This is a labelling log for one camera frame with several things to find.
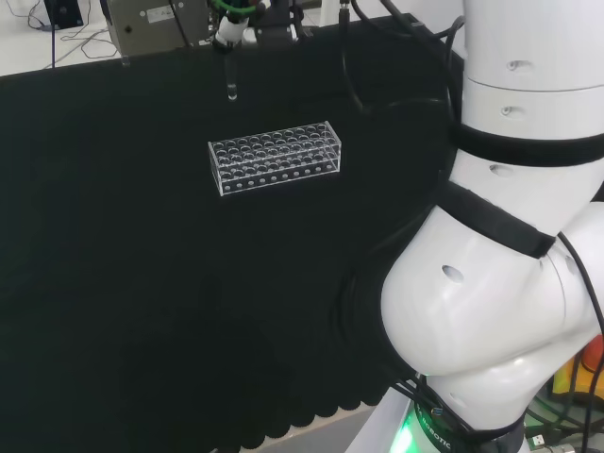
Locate grey metal box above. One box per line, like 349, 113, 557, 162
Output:
104, 0, 211, 55

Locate clear plastic test tube rack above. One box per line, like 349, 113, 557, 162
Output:
207, 120, 343, 198

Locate black device on floor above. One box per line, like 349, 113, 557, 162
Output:
42, 0, 86, 28

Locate yellow stop button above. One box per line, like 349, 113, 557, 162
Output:
549, 329, 604, 408

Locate thin floor cables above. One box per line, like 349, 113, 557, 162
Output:
25, 0, 117, 60

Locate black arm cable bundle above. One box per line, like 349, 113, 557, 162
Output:
337, 0, 468, 138

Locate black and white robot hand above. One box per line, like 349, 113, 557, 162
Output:
207, 0, 313, 56

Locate black bench cloth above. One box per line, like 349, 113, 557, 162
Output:
0, 13, 469, 453

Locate clear glass test tube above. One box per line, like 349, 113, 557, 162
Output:
224, 50, 239, 102

